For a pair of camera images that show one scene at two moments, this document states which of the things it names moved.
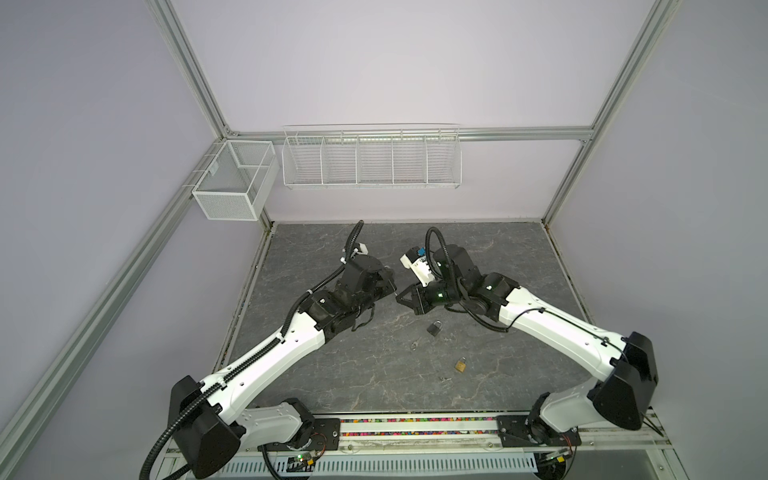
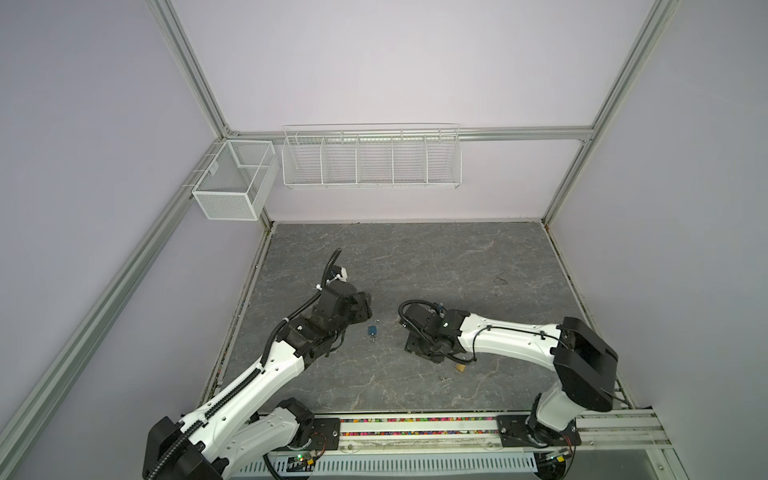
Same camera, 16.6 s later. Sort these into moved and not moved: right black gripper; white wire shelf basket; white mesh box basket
Moved: right black gripper
Not moved: white mesh box basket; white wire shelf basket
